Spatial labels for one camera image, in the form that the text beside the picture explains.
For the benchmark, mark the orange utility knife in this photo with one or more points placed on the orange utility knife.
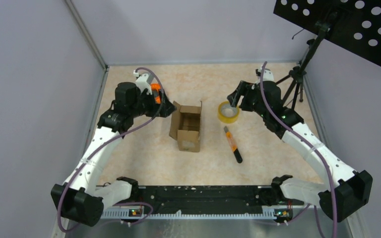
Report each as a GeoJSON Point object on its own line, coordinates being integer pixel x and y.
{"type": "Point", "coordinates": [233, 145]}

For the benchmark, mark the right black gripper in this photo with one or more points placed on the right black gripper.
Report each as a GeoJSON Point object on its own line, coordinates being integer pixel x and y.
{"type": "Point", "coordinates": [245, 89]}

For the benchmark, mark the grey slotted cable duct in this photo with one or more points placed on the grey slotted cable duct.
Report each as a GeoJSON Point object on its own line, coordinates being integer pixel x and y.
{"type": "Point", "coordinates": [127, 214]}

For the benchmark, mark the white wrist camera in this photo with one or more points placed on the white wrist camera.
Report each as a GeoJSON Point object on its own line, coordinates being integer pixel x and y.
{"type": "Point", "coordinates": [143, 81]}
{"type": "Point", "coordinates": [267, 75]}

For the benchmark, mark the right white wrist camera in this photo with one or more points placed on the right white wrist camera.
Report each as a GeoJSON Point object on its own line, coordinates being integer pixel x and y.
{"type": "Point", "coordinates": [267, 75]}

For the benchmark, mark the aluminium frame rail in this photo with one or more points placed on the aluminium frame rail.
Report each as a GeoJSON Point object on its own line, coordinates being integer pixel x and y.
{"type": "Point", "coordinates": [85, 33]}

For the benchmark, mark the black perforated stand tray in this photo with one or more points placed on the black perforated stand tray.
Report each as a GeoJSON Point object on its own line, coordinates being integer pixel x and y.
{"type": "Point", "coordinates": [354, 25]}

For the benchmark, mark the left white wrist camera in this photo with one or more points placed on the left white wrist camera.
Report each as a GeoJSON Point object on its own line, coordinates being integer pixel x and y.
{"type": "Point", "coordinates": [143, 81]}

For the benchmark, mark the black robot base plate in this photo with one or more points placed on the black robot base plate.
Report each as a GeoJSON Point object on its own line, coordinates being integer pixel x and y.
{"type": "Point", "coordinates": [208, 200]}

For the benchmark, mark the brown cardboard express box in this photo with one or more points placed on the brown cardboard express box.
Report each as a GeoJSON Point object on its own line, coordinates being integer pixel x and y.
{"type": "Point", "coordinates": [186, 127]}

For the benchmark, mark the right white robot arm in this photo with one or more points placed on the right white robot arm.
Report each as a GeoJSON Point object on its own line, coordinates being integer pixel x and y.
{"type": "Point", "coordinates": [343, 191]}

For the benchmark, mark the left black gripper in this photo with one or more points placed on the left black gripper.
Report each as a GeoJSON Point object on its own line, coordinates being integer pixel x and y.
{"type": "Point", "coordinates": [154, 107]}

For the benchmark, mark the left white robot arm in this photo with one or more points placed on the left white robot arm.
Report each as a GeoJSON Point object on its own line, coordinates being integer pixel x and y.
{"type": "Point", "coordinates": [136, 104]}

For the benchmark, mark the black tripod stand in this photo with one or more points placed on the black tripod stand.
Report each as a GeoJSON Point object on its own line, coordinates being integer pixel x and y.
{"type": "Point", "coordinates": [298, 73]}

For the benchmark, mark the yellow adhesive tape roll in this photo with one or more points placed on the yellow adhesive tape roll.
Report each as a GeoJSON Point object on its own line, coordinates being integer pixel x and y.
{"type": "Point", "coordinates": [227, 114]}

